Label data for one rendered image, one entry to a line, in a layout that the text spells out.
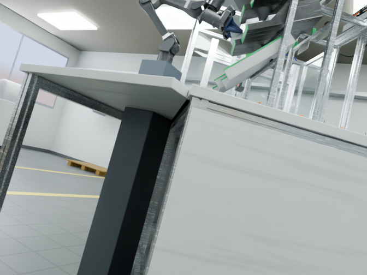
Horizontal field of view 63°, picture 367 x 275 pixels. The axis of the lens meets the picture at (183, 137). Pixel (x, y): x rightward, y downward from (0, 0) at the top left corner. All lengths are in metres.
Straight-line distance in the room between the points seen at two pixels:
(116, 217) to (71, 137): 7.16
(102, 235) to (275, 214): 0.76
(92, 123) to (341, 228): 7.36
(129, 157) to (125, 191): 0.14
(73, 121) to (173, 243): 7.79
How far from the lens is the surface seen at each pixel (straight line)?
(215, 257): 0.83
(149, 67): 1.36
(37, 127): 8.64
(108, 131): 7.49
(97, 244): 1.36
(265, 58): 1.16
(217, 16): 1.43
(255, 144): 0.82
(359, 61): 2.80
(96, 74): 0.96
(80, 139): 8.13
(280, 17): 1.24
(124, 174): 1.28
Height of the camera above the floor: 0.65
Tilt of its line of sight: 5 degrees up
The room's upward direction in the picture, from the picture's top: 15 degrees clockwise
